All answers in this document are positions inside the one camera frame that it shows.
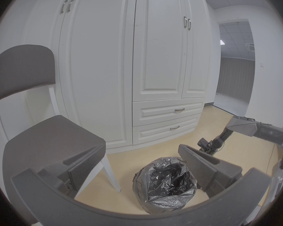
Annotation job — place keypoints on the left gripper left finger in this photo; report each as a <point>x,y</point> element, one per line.
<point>85,168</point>

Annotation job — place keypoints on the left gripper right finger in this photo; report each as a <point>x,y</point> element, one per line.
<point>202,171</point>

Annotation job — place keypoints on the black plastic bag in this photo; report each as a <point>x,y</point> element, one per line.
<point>165,196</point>

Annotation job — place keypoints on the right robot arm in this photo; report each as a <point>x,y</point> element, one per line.
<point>245,127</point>

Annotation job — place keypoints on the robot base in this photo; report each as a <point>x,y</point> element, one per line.
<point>278,180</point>

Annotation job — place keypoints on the grey curtain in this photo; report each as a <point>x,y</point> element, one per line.
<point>235,81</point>

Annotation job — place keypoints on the white wardrobe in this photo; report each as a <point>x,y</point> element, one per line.
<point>103,67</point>

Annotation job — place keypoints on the grey and white chair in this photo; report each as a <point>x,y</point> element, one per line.
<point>26,72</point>

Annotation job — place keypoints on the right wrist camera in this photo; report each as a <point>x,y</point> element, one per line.
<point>203,142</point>

